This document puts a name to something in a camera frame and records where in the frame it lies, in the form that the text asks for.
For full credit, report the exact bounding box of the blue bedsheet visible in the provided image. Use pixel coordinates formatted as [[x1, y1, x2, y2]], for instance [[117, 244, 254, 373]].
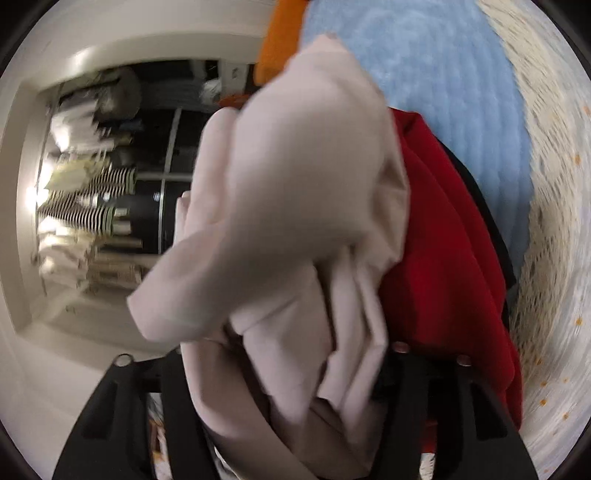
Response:
[[300, 0, 536, 287]]

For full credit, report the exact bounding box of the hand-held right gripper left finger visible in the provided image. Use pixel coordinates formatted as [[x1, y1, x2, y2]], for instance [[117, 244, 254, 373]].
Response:
[[51, 353, 218, 480]]

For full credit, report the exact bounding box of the red garment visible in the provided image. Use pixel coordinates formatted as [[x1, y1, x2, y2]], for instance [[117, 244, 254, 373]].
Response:
[[379, 107, 525, 455]]

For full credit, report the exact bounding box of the pink hooded jacket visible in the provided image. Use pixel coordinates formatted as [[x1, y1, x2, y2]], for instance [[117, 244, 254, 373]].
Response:
[[127, 34, 411, 480]]

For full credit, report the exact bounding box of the rack of hanging clothes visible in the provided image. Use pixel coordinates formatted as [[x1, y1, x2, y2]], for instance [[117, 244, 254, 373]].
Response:
[[30, 60, 259, 319]]

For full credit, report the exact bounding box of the cream floral blanket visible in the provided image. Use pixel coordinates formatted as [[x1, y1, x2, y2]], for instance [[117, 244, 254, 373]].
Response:
[[475, 0, 591, 480]]

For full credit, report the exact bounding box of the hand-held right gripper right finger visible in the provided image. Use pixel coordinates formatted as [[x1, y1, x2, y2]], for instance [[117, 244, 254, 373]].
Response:
[[374, 342, 539, 480]]

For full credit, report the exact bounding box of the orange bed frame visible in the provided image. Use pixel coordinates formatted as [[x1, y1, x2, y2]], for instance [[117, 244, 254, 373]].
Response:
[[256, 0, 308, 86]]

